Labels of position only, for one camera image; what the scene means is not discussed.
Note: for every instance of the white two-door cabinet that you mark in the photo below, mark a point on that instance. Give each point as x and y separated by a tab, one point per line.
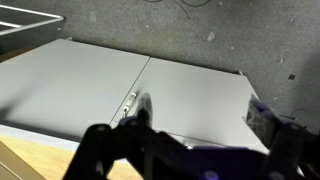
66	83

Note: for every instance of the beige metal file cabinet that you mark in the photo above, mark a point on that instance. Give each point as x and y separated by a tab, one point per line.
13	163

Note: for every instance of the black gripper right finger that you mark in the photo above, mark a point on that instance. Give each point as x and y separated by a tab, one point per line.
290	146

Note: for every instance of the white metal rack frame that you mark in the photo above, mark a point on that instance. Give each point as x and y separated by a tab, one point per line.
33	24

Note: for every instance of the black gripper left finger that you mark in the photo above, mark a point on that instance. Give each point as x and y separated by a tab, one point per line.
110	146

